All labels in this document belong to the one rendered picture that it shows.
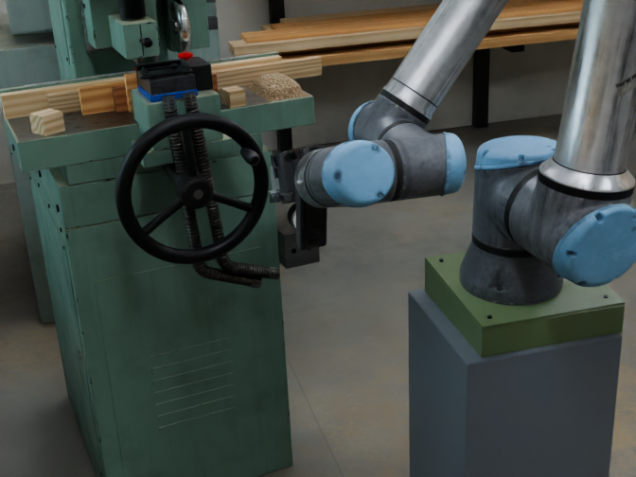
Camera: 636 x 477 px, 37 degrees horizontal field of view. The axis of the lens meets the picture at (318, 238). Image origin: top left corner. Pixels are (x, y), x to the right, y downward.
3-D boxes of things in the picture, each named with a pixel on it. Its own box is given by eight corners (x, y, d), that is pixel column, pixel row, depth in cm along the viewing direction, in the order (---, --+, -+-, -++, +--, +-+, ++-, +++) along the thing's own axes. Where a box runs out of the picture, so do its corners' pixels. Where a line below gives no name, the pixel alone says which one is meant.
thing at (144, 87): (150, 102, 175) (148, 73, 173) (136, 89, 184) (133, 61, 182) (219, 92, 179) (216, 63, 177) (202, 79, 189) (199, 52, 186)
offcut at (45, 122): (45, 136, 179) (43, 116, 177) (31, 132, 181) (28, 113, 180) (65, 131, 182) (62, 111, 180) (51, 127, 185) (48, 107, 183)
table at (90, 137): (27, 188, 170) (22, 157, 168) (7, 144, 196) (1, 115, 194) (335, 135, 191) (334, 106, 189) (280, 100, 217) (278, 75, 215)
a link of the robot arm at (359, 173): (404, 202, 132) (338, 211, 128) (367, 204, 144) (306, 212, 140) (396, 134, 131) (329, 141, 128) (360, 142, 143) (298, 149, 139)
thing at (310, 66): (51, 115, 192) (48, 96, 191) (49, 113, 194) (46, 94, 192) (322, 75, 213) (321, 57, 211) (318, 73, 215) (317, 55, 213)
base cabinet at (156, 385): (110, 522, 213) (61, 232, 185) (65, 396, 262) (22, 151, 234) (295, 467, 229) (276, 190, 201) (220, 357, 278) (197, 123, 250)
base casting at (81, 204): (62, 231, 186) (56, 186, 182) (23, 150, 234) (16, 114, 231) (276, 189, 201) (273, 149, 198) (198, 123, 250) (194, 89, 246)
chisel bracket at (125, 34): (127, 67, 191) (122, 25, 188) (113, 54, 203) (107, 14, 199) (163, 62, 193) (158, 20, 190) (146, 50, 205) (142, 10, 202)
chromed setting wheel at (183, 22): (182, 60, 207) (176, 2, 202) (167, 49, 218) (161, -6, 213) (195, 58, 208) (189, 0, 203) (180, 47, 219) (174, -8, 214)
